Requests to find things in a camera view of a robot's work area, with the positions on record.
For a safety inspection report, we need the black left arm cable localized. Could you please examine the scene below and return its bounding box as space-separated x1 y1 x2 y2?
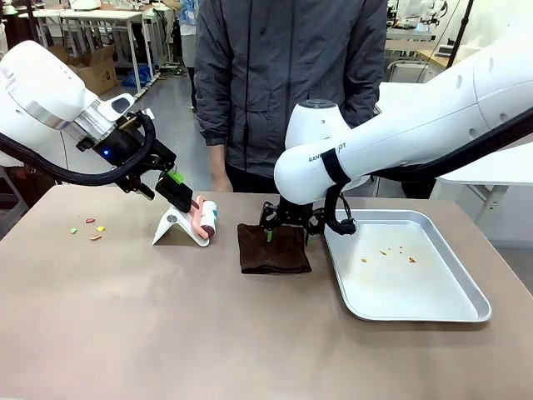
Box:
0 111 157 187

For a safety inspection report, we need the brown folded cloth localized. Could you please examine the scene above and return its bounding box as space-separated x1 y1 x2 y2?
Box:
237 223 313 275

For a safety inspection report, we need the silver metal tray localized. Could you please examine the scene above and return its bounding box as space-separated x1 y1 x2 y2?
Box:
323 209 493 323

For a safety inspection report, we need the white lab table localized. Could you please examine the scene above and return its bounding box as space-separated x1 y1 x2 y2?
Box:
32 7 145 98

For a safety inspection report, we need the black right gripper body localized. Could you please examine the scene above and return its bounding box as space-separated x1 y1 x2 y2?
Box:
272 198 316 224

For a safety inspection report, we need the brown cardboard box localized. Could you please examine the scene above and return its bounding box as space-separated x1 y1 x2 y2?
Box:
49 43 120 97

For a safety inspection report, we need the person's right hand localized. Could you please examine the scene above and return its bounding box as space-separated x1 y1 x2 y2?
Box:
207 143 235 194

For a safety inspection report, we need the bystander in blue top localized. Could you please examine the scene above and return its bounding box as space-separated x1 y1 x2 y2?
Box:
172 0 197 113

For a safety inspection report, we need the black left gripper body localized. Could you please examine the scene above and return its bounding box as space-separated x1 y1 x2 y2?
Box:
89 123 154 177

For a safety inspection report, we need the blue plastic bag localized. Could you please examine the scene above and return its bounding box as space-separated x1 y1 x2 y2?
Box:
124 64 153 88

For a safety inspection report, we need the white folding stand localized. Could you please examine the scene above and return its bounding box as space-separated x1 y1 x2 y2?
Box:
152 203 212 248

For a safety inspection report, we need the person's right forearm grey sleeve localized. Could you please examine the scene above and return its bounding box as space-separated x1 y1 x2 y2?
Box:
194 62 232 148

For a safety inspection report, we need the person in grey jacket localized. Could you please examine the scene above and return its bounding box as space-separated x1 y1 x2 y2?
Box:
193 0 389 195

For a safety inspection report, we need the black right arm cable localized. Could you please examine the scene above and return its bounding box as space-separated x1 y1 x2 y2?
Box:
322 106 533 237

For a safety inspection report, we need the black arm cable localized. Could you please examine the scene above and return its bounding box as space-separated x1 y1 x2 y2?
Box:
0 111 157 187
322 106 533 237

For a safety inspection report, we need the white side table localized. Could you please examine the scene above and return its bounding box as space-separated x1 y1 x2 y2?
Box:
435 141 533 234

